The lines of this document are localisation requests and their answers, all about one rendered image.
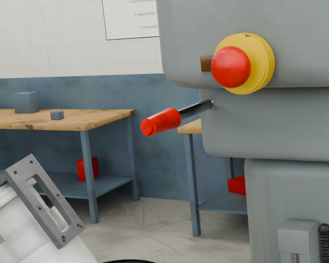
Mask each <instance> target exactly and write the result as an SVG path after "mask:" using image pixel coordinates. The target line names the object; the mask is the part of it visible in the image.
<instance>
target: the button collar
mask: <svg viewBox="0 0 329 263"><path fill-rule="evenodd" d="M227 46H235V47H238V48H240V49H241V50H242V51H244V52H245V54H246V55H247V56H248V58H249V60H250V64H251V72H250V75H249V78H248V79H247V81H246V82H245V83H244V84H243V85H241V86H239V87H236V88H226V87H224V88H225V89H227V90H228V91H230V92H232V93H235V94H249V93H252V92H254V91H257V90H260V89H262V88H263V87H264V86H266V85H267V84H268V82H269V81H270V79H271V78H272V76H273V73H274V69H275V58H274V53H273V51H272V49H271V47H270V45H269V44H268V43H267V42H266V41H265V40H264V39H263V38H262V37H261V36H259V35H257V34H254V33H250V32H243V33H237V34H233V35H230V36H228V37H226V38H225V39H223V40H222V41H221V42H220V43H219V45H218V46H217V48H216V50H215V53H216V52H217V51H218V50H220V49H222V48H223V47H227ZM215 53H214V55H215Z"/></svg>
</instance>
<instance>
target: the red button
mask: <svg viewBox="0 0 329 263"><path fill-rule="evenodd" d="M211 72H212V75H213V77H214V79H215V80H216V81H217V82H218V83H219V84H220V85H221V86H223V87H226V88H236V87H239V86H241V85H243V84H244V83H245V82H246V81H247V79H248V78H249V75H250V72H251V64H250V60H249V58H248V56H247V55H246V54H245V52H244V51H242V50H241V49H240V48H238V47H235V46H227V47H223V48H222V49H220V50H218V51H217V52H216V53H215V55H214V57H213V59H212V62H211Z"/></svg>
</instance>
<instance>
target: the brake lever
mask: <svg viewBox="0 0 329 263"><path fill-rule="evenodd" d="M209 109H214V101H213V99H208V100H205V101H202V102H199V103H197V104H193V105H191V106H188V107H185V108H183V109H180V110H178V111H177V110H176V109H174V108H168V109H166V110H164V111H161V112H159V113H157V114H155V115H153V116H150V117H148V118H146V119H144V120H142V122H141V124H140V128H141V131H142V133H143V134H144V135H146V136H153V135H156V134H159V133H163V132H166V131H169V130H172V129H175V128H177V127H179V125H180V124H181V120H183V119H186V118H188V117H191V116H193V115H196V114H198V113H201V112H203V111H206V110H209Z"/></svg>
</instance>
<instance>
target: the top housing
mask: <svg viewBox="0 0 329 263"><path fill-rule="evenodd" d="M156 8H157V19H158V29H159V40H160V50H161V61H162V69H163V73H164V75H165V77H166V78H167V80H168V81H170V82H171V83H172V84H173V85H175V86H178V87H181V88H188V89H215V88H224V87H223V86H221V85H220V84H219V83H218V82H217V81H216V80H215V79H214V77H213V75H212V72H211V71H201V59H200V57H201V56H213V55H214V53H215V50H216V48H217V46H218V45H219V43H220V42H221V41H222V40H223V39H225V38H226V37H228V36H230V35H233V34H237V33H243V32H250V33H254V34H257V35H259V36H261V37H262V38H263V39H264V40H265V41H266V42H267V43H268V44H269V45H270V47H271V49H272V51H273V53H274V58H275V69H274V73H273V76H272V78H271V79H270V81H269V82H268V84H267V85H266V86H264V88H279V87H329V0H156Z"/></svg>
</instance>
